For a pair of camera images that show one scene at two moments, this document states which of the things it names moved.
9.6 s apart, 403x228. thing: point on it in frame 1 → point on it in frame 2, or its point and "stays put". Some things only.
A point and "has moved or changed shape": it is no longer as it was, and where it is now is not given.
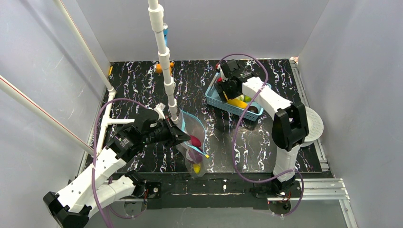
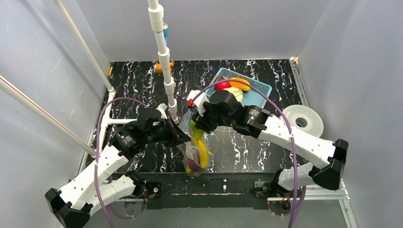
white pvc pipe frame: (156, 13) stays put
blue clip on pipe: (166, 34) stays put
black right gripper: (229, 83) → (204, 119)
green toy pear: (244, 98) → (197, 133)
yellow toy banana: (237, 103) has moved or changed shape
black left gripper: (169, 133) stays put
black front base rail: (212, 190) stays put
